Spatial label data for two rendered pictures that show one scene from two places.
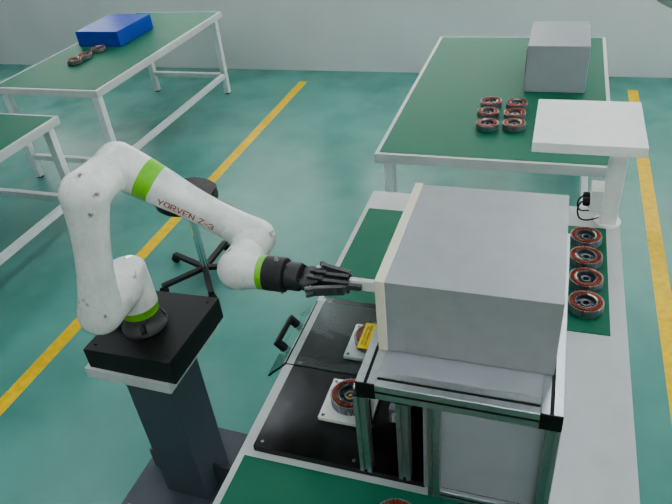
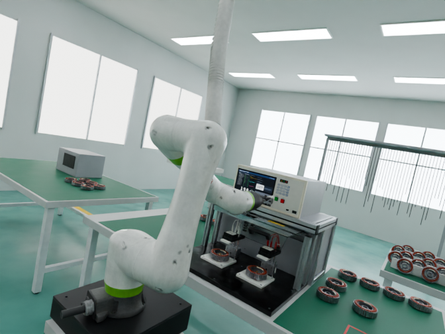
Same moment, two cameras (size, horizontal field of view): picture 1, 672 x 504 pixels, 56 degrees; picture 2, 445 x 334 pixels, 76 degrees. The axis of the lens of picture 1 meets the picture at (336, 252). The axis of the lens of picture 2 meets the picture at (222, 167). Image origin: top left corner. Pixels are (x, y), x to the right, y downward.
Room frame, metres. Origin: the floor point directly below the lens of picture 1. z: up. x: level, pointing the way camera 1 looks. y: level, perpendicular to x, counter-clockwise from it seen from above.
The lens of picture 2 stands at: (1.17, 1.48, 1.41)
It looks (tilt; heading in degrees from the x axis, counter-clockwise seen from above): 4 degrees down; 283
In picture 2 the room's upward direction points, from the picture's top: 12 degrees clockwise
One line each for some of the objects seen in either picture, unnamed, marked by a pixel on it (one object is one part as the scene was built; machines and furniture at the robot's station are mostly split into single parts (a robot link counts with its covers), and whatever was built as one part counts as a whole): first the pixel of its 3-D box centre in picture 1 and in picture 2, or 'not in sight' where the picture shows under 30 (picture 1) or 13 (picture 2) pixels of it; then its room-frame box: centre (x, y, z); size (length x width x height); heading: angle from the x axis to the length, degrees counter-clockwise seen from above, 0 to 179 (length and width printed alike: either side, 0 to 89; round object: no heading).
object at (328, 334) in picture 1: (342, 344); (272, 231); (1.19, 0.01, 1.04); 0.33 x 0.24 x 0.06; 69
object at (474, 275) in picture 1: (477, 269); (279, 189); (1.20, -0.33, 1.22); 0.44 x 0.39 x 0.20; 159
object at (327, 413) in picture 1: (351, 402); (255, 277); (1.22, 0.00, 0.78); 0.15 x 0.15 x 0.01; 69
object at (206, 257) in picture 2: not in sight; (218, 259); (1.45, -0.08, 0.78); 0.15 x 0.15 x 0.01; 69
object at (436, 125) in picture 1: (503, 145); (56, 209); (3.47, -1.09, 0.38); 1.85 x 1.10 x 0.75; 159
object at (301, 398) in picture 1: (367, 377); (237, 270); (1.33, -0.05, 0.76); 0.64 x 0.47 x 0.02; 159
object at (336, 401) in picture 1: (350, 396); (256, 272); (1.22, 0.00, 0.80); 0.11 x 0.11 x 0.04
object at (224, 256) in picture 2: not in sight; (219, 254); (1.45, -0.08, 0.80); 0.11 x 0.11 x 0.04
